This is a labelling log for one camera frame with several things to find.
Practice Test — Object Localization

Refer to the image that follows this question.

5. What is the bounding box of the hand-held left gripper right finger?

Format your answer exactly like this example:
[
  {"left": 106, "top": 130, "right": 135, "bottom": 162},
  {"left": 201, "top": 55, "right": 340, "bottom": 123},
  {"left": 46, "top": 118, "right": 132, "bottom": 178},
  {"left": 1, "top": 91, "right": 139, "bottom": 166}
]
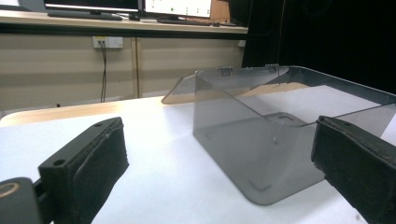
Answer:
[{"left": 310, "top": 115, "right": 396, "bottom": 224}]

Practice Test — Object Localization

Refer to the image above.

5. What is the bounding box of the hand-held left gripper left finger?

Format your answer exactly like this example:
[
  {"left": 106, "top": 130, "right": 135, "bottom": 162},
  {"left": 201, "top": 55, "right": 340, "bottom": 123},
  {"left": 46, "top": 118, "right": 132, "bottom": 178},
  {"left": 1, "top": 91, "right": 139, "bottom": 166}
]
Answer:
[{"left": 38, "top": 116, "right": 131, "bottom": 224}]

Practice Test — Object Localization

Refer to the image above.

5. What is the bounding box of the grey transparent lidded box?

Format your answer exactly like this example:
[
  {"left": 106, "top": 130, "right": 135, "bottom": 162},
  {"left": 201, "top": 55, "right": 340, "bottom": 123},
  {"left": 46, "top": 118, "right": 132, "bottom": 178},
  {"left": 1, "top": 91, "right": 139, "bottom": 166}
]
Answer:
[{"left": 161, "top": 63, "right": 396, "bottom": 206}]

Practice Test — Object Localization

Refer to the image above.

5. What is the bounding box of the white table mat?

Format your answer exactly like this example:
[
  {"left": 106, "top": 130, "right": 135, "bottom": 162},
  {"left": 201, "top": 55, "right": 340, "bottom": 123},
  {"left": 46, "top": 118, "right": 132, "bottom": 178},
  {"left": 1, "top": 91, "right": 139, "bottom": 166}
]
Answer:
[{"left": 0, "top": 84, "right": 396, "bottom": 224}]

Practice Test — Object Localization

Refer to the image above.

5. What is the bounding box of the wooden desk with beige panels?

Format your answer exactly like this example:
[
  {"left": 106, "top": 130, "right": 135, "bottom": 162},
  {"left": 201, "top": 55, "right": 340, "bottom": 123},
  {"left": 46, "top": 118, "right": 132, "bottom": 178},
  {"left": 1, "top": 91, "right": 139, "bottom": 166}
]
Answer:
[{"left": 0, "top": 8, "right": 249, "bottom": 112}]

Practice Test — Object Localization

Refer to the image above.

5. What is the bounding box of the black curtain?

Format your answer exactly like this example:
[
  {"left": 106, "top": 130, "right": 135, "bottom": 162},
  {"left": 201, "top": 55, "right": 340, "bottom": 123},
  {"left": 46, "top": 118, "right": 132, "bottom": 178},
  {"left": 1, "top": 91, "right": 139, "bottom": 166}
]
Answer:
[{"left": 229, "top": 0, "right": 396, "bottom": 95}]

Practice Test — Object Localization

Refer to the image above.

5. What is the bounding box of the computer monitor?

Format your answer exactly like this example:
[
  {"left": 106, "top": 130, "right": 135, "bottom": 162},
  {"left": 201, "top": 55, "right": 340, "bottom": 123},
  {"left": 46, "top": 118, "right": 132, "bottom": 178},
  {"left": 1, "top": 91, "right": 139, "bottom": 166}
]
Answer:
[
  {"left": 42, "top": 0, "right": 142, "bottom": 14},
  {"left": 143, "top": 0, "right": 214, "bottom": 19}
]

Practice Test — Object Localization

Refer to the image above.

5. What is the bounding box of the black keyboard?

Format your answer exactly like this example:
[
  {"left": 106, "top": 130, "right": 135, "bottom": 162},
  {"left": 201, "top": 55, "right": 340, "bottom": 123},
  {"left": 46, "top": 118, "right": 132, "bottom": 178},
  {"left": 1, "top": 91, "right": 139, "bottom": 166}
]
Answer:
[{"left": 156, "top": 18, "right": 220, "bottom": 28}]

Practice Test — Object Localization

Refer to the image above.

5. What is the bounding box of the brown cardboard box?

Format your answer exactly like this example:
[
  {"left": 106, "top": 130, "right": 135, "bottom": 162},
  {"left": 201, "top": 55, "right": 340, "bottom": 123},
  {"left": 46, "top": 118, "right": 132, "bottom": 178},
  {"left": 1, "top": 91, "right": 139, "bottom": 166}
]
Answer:
[{"left": 209, "top": 0, "right": 232, "bottom": 23}]

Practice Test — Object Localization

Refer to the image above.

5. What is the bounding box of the black power cable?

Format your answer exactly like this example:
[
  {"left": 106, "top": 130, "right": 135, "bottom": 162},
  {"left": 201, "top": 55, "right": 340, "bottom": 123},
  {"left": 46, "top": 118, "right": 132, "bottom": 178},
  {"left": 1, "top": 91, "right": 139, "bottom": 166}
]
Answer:
[{"left": 98, "top": 40, "right": 108, "bottom": 104}]

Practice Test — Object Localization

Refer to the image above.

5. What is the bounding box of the white wall socket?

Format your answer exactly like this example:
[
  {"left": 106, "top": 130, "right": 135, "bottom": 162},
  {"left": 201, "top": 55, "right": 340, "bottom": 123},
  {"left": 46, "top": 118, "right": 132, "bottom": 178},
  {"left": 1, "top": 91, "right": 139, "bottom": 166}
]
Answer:
[{"left": 92, "top": 35, "right": 124, "bottom": 49}]

